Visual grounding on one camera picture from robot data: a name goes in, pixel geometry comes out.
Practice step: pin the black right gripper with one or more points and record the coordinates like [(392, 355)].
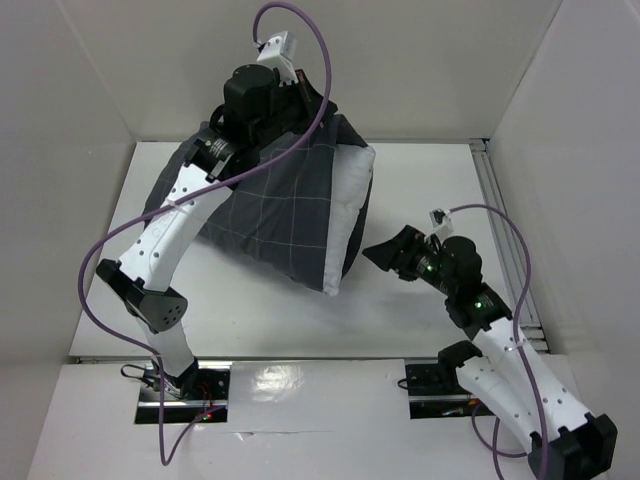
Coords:
[(407, 254)]

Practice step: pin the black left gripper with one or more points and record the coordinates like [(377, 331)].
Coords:
[(308, 97)]

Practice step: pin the white pillow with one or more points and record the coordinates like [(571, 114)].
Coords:
[(352, 173)]

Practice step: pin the dark grey checked pillowcase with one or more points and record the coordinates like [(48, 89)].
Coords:
[(278, 216)]

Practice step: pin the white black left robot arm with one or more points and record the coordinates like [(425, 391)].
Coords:
[(141, 276)]

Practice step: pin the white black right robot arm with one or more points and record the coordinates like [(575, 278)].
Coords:
[(561, 437)]

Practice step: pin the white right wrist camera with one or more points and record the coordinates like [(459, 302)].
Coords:
[(442, 226)]

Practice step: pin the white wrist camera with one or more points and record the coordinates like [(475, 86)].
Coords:
[(278, 54), (442, 226)]

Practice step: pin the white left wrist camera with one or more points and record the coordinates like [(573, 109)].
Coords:
[(278, 54)]

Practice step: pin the aluminium frame rail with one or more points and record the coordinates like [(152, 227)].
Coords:
[(509, 248)]

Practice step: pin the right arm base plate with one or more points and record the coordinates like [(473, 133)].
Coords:
[(430, 398)]

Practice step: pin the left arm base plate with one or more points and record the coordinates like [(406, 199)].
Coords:
[(207, 397)]

